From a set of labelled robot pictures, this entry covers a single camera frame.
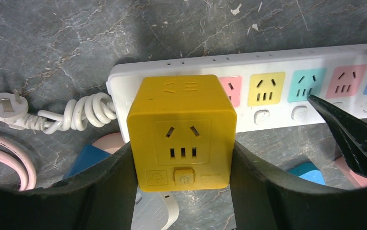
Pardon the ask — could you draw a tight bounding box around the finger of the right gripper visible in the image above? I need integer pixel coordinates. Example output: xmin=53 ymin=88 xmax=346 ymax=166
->
xmin=308 ymin=95 xmax=367 ymax=178

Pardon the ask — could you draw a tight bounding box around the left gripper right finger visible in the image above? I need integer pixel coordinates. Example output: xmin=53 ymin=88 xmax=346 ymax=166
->
xmin=230 ymin=142 xmax=367 ymax=230

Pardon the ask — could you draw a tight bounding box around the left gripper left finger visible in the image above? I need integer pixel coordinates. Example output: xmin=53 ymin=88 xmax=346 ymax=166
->
xmin=0 ymin=144 xmax=138 ymax=230

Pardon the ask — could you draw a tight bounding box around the white plug adapter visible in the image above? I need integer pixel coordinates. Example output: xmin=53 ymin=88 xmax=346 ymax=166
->
xmin=131 ymin=188 xmax=179 ymax=230

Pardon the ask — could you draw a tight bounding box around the yellow cube socket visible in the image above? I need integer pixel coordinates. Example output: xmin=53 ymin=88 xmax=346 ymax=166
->
xmin=127 ymin=75 xmax=237 ymax=192

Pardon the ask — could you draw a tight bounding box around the pink cube socket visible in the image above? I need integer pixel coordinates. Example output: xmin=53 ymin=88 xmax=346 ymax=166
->
xmin=334 ymin=157 xmax=367 ymax=188

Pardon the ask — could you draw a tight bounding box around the dark blue cube socket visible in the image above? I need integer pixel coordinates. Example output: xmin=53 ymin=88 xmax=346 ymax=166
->
xmin=62 ymin=145 xmax=111 ymax=180

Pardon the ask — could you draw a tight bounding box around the light blue plug adapter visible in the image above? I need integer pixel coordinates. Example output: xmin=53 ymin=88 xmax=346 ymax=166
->
xmin=287 ymin=161 xmax=326 ymax=185

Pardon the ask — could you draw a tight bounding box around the pink round socket base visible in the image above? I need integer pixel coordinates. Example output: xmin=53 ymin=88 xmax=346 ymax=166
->
xmin=92 ymin=133 xmax=125 ymax=154

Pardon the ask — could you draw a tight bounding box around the long white power strip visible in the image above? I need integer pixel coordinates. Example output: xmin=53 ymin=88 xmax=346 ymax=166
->
xmin=106 ymin=44 xmax=367 ymax=141

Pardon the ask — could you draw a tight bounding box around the white strip cord coil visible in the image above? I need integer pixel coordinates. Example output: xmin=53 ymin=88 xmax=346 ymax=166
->
xmin=0 ymin=86 xmax=118 ymax=135

